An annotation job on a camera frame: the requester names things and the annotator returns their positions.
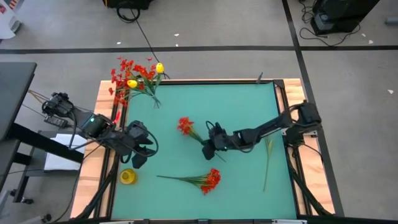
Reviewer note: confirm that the white floor object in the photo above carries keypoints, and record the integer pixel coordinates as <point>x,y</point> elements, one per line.
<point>9,25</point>

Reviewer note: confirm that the black table edge frame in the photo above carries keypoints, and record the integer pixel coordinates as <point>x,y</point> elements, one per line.
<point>217,82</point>

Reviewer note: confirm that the yellow glass vase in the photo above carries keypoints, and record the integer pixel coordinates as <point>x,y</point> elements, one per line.
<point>128,176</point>

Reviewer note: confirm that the black power adapter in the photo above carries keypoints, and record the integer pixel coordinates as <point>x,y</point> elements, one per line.
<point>55,121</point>

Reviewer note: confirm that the dark green artificial tulip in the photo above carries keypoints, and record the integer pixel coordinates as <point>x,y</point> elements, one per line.
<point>269,146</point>

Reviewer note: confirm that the white paper sheet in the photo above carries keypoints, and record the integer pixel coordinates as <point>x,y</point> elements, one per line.
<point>62,161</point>

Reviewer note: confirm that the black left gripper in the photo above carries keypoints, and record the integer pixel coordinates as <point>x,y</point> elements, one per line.
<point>136,132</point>

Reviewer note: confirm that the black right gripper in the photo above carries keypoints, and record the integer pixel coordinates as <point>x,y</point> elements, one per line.
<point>219,138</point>

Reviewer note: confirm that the yellow artificial tulip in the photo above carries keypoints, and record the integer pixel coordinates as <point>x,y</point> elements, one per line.
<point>160,68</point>
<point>132,83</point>

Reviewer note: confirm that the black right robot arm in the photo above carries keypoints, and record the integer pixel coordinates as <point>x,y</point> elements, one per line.
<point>267,127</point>

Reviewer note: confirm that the black floor equipment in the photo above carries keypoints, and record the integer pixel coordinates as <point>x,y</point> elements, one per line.
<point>112,2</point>

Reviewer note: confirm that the black side desk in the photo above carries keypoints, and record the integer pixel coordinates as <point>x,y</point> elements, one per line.
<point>15,93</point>

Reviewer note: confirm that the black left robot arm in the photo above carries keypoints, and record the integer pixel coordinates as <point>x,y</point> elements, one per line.
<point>93,126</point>

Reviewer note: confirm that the red artificial flower bunch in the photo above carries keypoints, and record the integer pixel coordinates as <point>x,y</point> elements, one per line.
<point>119,84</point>
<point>185,124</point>
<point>138,68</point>
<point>211,182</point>

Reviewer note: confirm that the black computer tower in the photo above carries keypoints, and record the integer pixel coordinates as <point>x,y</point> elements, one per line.
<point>342,12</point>

